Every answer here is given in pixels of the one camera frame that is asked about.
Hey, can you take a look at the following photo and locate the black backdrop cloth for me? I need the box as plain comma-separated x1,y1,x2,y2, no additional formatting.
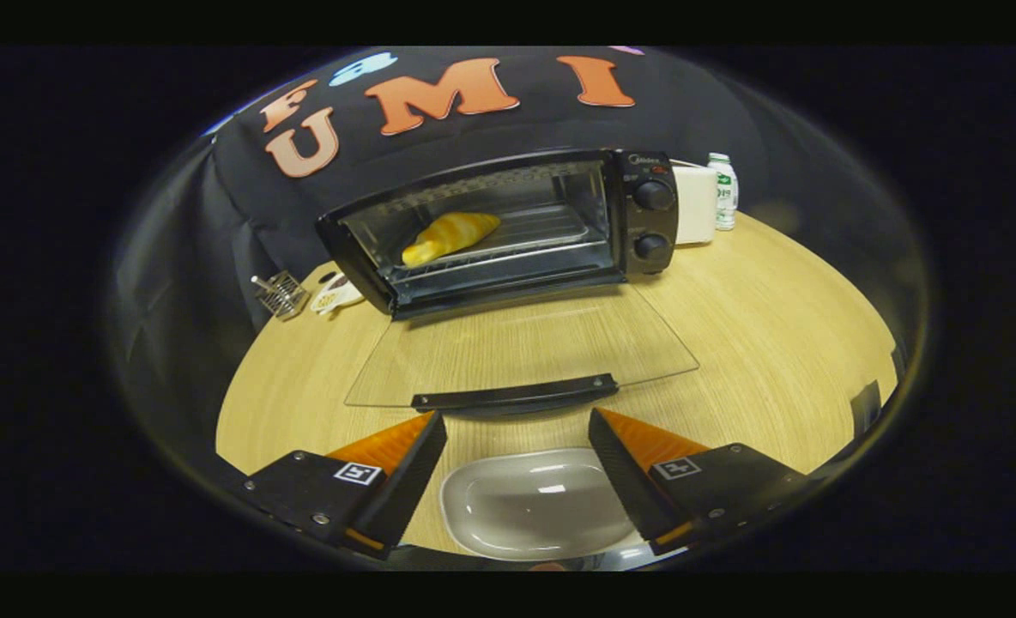
113,46,929,404

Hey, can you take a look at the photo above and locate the white boxy appliance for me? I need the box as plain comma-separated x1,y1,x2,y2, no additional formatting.
671,163,720,245

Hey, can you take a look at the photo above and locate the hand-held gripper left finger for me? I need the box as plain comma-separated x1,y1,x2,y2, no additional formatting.
238,410,449,560

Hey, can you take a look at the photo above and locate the white bottle green label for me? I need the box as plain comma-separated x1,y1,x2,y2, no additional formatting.
707,153,739,231

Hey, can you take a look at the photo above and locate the small white snack dish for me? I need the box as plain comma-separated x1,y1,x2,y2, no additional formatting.
309,273,366,316

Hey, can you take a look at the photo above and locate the white oval plate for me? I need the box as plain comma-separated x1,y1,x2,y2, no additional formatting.
439,447,642,561

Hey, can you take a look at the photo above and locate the black toaster oven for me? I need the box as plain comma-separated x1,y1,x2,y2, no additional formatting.
315,148,700,420

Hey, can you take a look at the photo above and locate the yellow striped croissant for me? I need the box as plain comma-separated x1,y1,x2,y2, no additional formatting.
401,211,502,268

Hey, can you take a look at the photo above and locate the metal wire holder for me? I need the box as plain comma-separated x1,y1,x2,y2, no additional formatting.
251,270,310,321

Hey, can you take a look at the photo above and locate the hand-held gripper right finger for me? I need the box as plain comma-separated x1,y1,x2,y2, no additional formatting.
588,407,809,557

